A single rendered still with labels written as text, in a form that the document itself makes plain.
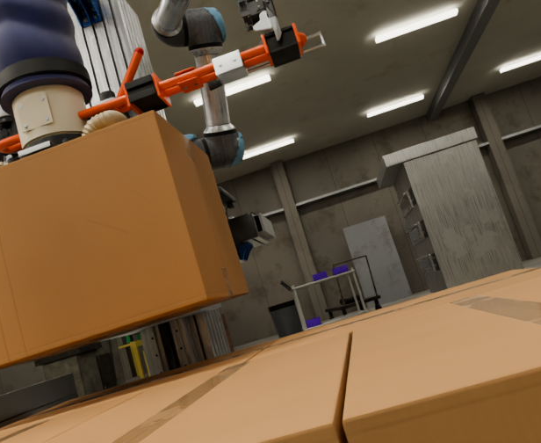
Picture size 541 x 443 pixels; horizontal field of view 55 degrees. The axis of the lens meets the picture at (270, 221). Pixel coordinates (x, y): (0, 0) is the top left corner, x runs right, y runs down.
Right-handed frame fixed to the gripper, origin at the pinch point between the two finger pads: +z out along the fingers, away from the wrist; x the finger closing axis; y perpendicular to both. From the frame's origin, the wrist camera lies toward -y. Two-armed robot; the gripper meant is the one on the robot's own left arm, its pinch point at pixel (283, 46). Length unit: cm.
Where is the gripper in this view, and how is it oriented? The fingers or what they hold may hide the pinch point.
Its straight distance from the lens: 131.4
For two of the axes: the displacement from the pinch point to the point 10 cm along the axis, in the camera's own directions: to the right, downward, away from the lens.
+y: -9.4, 3.1, 1.0
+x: -1.5, -1.3, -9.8
